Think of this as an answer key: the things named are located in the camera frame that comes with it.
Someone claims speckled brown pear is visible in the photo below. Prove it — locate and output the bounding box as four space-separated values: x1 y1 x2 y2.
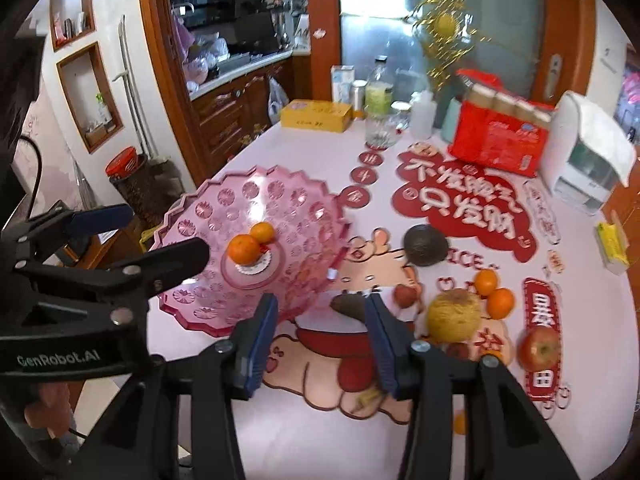
426 288 482 344

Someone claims mandarin orange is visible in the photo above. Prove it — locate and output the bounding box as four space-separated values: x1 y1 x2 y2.
473 269 499 297
486 288 515 320

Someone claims red apple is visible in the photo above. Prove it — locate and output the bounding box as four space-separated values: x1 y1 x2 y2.
516 326 562 373

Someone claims dark round avocado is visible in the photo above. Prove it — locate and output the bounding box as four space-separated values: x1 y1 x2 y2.
402 224 449 266

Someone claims operator hand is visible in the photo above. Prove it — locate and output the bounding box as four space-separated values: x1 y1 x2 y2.
24 382 73 439

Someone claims small orange near edge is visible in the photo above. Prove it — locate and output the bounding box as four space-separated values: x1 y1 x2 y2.
452 410 468 436

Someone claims red lychee fruit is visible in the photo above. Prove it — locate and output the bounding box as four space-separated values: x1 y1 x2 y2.
393 284 418 309

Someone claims red lidded dark bin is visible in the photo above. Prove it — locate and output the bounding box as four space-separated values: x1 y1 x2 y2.
105 146 168 228

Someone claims larger orange in tray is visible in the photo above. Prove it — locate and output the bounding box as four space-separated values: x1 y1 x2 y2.
227 234 262 266

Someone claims printed cartoon table mat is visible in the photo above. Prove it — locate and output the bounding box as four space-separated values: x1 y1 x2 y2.
265 142 572 425

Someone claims smaller orange in tray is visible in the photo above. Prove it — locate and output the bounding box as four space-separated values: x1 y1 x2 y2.
250 221 277 244

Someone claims pink plastic fruit tray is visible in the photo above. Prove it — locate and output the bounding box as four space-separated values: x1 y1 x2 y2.
153 166 350 337

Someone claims yellow sponge box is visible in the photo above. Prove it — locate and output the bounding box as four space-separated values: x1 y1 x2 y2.
596 210 630 275

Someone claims teal ceramic canister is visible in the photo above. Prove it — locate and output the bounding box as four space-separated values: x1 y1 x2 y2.
440 96 462 143

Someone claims clear glass bottle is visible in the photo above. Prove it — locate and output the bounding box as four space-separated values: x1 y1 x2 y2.
364 55 394 150

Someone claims red snack package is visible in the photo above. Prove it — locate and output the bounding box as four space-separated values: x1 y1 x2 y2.
449 68 554 177

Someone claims clear drinking glass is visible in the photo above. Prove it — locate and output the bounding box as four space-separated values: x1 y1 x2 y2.
390 101 411 136

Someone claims white plastic squeeze bottle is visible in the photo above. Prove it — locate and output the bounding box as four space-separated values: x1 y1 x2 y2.
410 90 437 140

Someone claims yellow cardboard box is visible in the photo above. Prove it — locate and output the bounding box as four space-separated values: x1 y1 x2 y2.
280 100 352 133

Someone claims white countertop appliance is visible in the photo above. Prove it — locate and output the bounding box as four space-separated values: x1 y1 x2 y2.
538 90 637 214

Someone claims metal tin can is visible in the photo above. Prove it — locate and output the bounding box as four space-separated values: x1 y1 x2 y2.
350 79 367 116

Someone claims white blue carton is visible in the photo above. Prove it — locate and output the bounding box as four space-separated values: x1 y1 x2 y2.
331 65 356 104

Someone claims gold hanging decoration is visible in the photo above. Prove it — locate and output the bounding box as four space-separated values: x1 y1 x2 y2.
404 0 492 93

